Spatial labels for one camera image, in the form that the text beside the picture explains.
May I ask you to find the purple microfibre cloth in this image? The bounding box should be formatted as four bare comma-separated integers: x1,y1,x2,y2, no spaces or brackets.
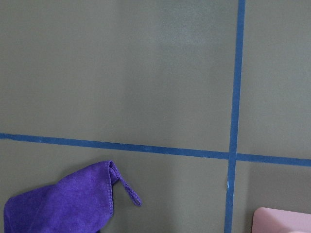
3,161,141,233

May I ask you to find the pink plastic bin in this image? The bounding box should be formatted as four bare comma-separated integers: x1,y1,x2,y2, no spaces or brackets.
251,207,311,233

